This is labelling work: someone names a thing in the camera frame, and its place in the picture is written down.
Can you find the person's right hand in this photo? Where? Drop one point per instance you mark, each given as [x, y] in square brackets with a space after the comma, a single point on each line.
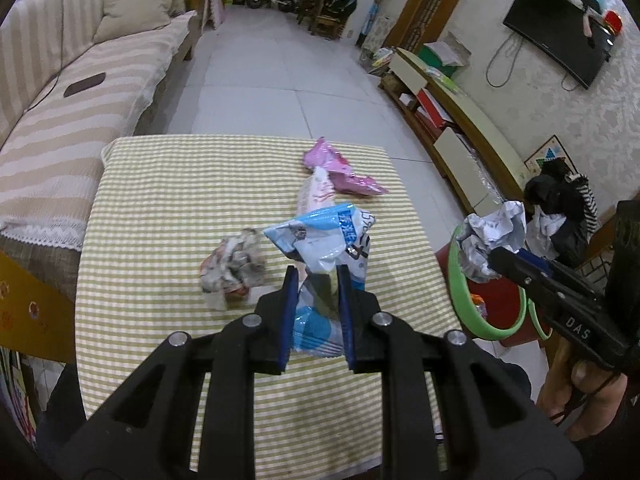
[585, 390]

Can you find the orange cardboard box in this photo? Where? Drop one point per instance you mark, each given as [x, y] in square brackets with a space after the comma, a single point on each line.
[30, 305]

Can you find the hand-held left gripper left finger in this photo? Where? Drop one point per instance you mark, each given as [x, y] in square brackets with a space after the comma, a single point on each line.
[289, 310]

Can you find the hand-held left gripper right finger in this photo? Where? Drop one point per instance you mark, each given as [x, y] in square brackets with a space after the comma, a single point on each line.
[345, 310]

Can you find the yellow white checkered tablecloth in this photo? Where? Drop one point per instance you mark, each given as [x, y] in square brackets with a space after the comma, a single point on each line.
[175, 200]

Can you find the person's left leg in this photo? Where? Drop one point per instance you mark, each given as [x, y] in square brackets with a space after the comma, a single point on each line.
[57, 420]

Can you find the wooden chair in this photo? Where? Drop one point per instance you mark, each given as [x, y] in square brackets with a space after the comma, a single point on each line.
[325, 25]

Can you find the striped cloth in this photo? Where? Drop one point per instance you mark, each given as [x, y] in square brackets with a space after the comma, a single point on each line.
[586, 200]

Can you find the white pink packet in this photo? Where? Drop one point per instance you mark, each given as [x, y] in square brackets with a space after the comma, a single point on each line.
[315, 190]

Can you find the green box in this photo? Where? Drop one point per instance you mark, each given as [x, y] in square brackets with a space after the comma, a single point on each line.
[440, 57]

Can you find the striped beige sofa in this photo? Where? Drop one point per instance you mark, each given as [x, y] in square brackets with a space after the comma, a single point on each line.
[60, 125]

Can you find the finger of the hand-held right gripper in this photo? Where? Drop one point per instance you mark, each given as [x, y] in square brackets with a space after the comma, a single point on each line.
[532, 261]
[575, 322]

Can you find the pink foil wrapper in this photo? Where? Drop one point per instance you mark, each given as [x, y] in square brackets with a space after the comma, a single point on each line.
[345, 170]

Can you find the crumpled reddish printed paper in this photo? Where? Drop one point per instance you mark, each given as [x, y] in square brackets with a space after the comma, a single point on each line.
[232, 275]

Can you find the white paper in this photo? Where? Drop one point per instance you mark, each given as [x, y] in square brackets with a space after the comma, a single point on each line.
[492, 235]

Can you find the wall-mounted black television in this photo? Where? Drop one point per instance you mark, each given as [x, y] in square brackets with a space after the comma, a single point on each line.
[555, 45]

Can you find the blue white plastic bag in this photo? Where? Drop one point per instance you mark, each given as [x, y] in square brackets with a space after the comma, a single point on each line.
[320, 245]

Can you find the low tv cabinet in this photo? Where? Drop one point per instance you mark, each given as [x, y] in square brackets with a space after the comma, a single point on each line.
[465, 125]

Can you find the black bag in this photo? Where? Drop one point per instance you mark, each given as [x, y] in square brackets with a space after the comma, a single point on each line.
[552, 195]

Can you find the red bin with green rim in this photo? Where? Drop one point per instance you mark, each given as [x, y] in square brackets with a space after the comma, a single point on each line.
[457, 290]

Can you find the colourful framed board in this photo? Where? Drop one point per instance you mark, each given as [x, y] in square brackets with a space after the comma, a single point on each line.
[547, 152]

